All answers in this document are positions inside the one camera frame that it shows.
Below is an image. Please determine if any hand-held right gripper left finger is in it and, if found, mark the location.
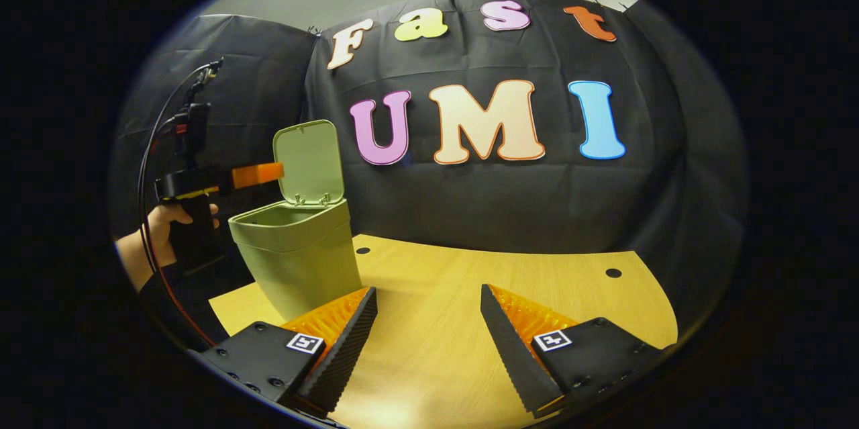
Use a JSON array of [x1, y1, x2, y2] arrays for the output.
[[191, 286, 378, 416]]

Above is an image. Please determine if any black cable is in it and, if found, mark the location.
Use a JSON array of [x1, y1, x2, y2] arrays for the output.
[[137, 61, 225, 272]]

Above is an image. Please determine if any green desktop garbage bin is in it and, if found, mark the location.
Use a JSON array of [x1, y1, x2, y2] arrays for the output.
[[228, 119, 363, 322]]

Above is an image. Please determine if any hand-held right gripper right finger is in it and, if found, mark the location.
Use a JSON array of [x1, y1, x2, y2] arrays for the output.
[[480, 283, 675, 416]]

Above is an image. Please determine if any black backdrop cloth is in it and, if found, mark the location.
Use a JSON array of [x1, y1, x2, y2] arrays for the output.
[[107, 0, 749, 349]]

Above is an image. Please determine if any wooden desktop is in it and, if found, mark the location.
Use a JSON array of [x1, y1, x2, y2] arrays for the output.
[[208, 234, 678, 429]]

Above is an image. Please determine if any red cable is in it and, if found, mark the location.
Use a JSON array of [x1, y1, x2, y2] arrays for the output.
[[144, 122, 217, 348]]

